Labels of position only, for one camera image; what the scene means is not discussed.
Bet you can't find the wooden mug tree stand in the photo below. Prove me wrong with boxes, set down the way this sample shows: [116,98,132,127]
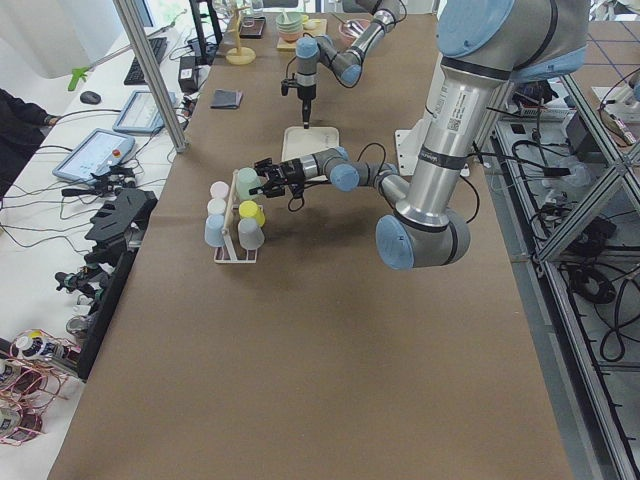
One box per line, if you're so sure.
[226,1,256,66]

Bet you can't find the white wire cup rack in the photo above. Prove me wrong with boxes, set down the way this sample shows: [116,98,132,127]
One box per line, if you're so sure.
[213,169,259,264]

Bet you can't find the wooden cutting board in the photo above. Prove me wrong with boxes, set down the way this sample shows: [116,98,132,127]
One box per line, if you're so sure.
[276,18,327,51]

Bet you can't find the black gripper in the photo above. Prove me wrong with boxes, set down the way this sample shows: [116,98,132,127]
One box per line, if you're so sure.
[249,157,304,197]
[281,73,317,129]

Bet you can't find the green handled grabber tool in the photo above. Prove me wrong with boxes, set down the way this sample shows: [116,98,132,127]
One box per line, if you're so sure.
[68,9,191,92]

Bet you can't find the teach pendant tablet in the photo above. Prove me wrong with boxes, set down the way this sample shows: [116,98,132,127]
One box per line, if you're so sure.
[112,90,164,135]
[52,129,135,183]

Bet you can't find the cream white cup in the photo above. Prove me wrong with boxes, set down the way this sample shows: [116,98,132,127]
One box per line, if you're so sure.
[207,198,227,215]

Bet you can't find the yellow cup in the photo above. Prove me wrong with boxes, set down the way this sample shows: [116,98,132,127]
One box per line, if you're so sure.
[238,200,266,227]

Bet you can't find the person in black shirt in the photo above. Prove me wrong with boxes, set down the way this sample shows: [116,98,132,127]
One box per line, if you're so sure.
[1,89,60,196]

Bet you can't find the dark brown small tray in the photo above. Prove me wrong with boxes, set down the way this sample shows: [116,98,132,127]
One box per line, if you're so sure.
[239,17,266,39]

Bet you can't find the pink cup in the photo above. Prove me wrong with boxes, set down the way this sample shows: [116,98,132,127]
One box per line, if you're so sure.
[210,181,230,199]

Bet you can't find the black computer mouse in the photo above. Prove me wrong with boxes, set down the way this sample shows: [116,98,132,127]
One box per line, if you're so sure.
[80,91,102,105]

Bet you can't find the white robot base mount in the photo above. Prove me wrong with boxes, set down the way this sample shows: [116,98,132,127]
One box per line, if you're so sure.
[394,109,474,178]

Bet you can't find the light blue cup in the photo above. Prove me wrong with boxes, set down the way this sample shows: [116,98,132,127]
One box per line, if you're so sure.
[204,214,225,247]

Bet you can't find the folded grey cloths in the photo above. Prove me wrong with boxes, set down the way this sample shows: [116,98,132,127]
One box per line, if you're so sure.
[210,89,244,110]

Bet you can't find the pink ceramic bowl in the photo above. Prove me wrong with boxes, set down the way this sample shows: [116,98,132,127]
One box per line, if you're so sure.
[338,19,370,48]

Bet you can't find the black keyboard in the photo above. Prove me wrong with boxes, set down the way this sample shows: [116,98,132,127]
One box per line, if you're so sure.
[122,36,169,86]

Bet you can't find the teach pendant tablet far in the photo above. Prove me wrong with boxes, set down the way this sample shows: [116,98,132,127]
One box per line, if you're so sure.
[112,90,164,135]

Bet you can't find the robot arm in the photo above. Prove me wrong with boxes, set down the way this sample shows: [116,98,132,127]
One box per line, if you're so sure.
[281,0,407,129]
[255,1,590,270]

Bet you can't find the cream rabbit tray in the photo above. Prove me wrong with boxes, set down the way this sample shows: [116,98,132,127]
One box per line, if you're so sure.
[281,126,339,161]

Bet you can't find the teach pendant tablet near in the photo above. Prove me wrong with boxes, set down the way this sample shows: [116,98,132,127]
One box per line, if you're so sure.
[52,129,135,183]

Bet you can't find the black power adapter box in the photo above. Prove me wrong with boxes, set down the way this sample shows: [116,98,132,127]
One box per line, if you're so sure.
[178,55,199,94]

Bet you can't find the stacked green bowls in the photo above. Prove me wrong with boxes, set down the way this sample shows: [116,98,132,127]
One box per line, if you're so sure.
[276,11,303,43]

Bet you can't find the aluminium frame post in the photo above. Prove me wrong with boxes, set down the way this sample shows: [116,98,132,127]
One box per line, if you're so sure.
[113,0,187,154]

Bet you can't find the grey cup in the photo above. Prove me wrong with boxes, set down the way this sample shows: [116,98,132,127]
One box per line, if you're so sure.
[237,218,265,250]

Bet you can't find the black teleoperation device stand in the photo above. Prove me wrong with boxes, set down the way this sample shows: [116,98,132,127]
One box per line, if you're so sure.
[55,188,158,381]

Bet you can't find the green cup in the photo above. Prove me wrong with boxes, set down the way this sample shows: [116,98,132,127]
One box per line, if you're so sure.
[236,167,262,201]

